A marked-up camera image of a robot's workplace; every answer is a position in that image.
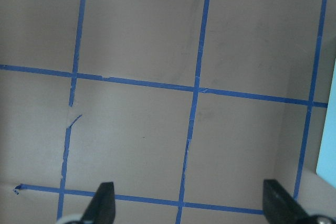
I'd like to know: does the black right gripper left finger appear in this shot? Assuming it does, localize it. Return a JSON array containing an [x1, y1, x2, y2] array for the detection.
[[80, 182, 116, 224]]

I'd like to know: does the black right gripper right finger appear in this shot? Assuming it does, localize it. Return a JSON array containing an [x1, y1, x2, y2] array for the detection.
[[262, 179, 309, 224]]

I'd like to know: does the light blue plastic bin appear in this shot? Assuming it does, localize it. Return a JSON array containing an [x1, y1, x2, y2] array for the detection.
[[316, 66, 335, 188]]

